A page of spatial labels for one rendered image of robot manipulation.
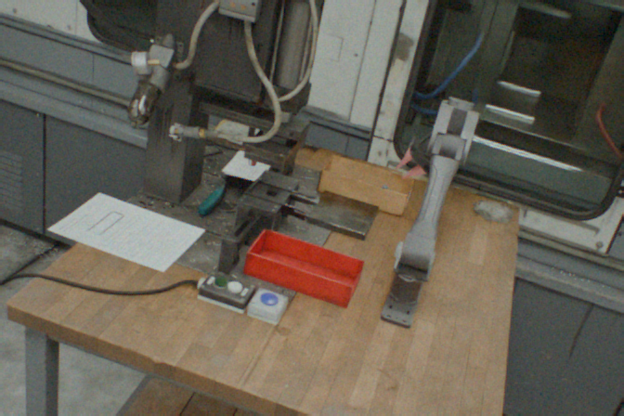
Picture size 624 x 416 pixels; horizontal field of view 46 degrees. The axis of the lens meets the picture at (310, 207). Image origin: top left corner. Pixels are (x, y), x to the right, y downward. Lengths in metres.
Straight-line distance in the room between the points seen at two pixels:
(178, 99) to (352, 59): 0.74
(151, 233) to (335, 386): 0.61
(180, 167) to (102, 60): 0.96
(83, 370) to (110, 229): 1.03
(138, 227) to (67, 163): 1.23
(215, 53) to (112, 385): 1.36
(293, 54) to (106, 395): 1.44
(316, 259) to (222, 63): 0.50
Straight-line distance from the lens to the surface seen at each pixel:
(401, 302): 1.68
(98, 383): 2.67
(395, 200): 2.02
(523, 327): 2.57
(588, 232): 2.36
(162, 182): 1.89
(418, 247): 1.63
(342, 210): 1.96
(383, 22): 2.28
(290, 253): 1.74
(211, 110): 1.78
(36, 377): 1.68
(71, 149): 2.94
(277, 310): 1.53
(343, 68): 2.35
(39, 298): 1.57
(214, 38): 1.70
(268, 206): 1.78
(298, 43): 1.66
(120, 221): 1.81
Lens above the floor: 1.86
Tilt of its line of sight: 29 degrees down
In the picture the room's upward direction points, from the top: 12 degrees clockwise
